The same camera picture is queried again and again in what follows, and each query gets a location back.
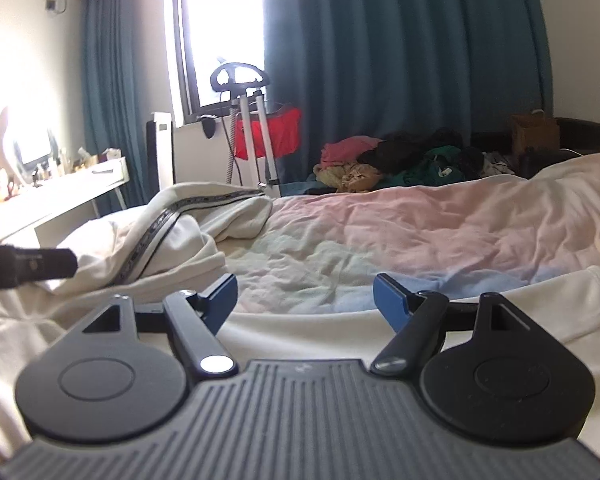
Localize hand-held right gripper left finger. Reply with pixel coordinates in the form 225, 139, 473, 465
72, 273, 240, 380

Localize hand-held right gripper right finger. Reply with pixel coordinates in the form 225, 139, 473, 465
370, 273, 528, 376

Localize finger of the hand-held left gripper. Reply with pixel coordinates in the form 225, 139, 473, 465
14, 247, 79, 281

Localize cream pants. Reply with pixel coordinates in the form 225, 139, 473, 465
0, 182, 600, 463

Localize white vanity desk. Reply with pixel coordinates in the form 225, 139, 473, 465
0, 156, 132, 247

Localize pastel bed blanket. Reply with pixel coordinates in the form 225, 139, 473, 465
77, 149, 600, 322

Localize row of cosmetic bottles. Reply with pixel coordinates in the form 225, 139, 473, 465
27, 147, 101, 181

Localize vanity mirror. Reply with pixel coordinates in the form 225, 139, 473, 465
0, 105, 60, 182

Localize tan garment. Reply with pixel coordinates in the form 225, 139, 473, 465
317, 162, 383, 193

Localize green garment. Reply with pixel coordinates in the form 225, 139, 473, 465
402, 145, 473, 187

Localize black garment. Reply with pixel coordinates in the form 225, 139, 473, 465
357, 127, 483, 173

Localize pink garment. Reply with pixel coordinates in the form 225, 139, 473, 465
321, 135, 383, 172

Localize tall narrow standing panel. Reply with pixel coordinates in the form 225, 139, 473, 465
146, 110, 176, 192

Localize white patterned garment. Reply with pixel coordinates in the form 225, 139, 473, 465
481, 152, 517, 177

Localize red garment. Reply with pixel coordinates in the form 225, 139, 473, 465
234, 107, 302, 162

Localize garment steamer stand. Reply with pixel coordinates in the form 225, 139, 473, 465
209, 62, 282, 198

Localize narrow blue curtain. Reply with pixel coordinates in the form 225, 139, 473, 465
81, 0, 182, 207

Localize brown cardboard box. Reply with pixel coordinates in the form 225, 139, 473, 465
510, 113, 562, 159

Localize black sofa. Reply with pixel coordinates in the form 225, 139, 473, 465
472, 116, 600, 180

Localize wide blue curtain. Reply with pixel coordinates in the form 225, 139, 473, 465
259, 0, 554, 196

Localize window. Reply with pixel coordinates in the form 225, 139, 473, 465
171, 0, 267, 127

